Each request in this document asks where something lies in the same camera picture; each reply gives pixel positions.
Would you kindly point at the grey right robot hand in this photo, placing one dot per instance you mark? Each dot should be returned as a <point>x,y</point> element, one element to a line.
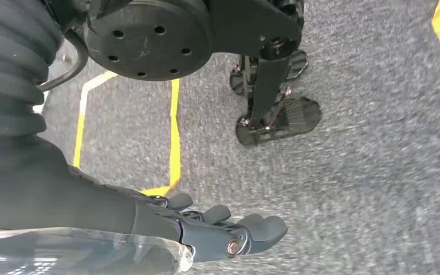
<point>53,205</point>

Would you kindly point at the black robot foot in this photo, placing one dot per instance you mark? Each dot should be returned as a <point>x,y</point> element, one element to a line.
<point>296,117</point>

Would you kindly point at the black round robot hip joint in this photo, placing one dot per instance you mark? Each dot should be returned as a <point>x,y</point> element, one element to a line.
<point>148,41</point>

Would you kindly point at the yellow floor tape square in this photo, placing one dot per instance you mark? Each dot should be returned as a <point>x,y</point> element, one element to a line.
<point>175,144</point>

